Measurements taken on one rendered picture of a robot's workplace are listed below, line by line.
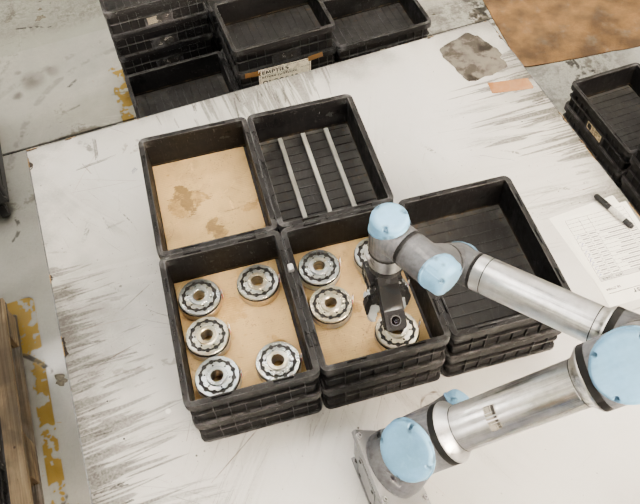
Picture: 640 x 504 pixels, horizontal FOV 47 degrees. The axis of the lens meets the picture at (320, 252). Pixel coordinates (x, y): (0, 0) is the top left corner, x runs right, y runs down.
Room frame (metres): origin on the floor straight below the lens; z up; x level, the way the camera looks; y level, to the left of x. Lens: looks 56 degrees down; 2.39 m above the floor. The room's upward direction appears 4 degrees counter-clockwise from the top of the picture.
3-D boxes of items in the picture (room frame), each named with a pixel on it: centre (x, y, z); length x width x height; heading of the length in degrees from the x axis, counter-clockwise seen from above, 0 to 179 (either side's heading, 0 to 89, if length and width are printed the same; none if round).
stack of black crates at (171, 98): (2.19, 0.50, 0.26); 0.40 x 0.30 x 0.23; 107
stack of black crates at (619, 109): (1.93, -1.20, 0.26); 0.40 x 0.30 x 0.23; 17
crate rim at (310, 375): (0.84, 0.20, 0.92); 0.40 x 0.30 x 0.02; 12
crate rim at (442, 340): (0.90, -0.09, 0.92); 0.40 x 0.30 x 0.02; 12
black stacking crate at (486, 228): (0.96, -0.39, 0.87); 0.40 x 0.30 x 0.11; 12
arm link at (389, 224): (0.81, -0.13, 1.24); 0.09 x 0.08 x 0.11; 40
